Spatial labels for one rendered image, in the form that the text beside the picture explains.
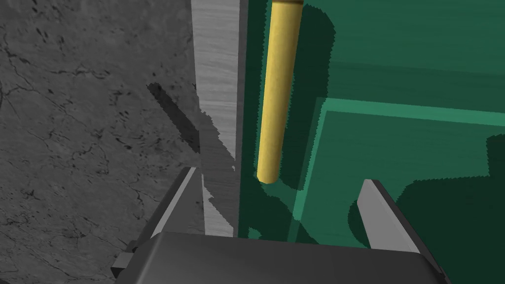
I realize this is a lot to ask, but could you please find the yellow bar handle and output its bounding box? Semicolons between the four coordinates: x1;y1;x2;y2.
256;0;304;185

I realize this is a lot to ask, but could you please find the green door leaf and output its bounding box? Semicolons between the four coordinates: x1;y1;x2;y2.
238;0;505;284

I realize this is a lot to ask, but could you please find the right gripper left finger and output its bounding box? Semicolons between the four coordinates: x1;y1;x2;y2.
136;166;206;248

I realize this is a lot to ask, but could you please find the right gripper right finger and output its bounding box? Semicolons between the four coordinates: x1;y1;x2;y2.
357;179;446;273

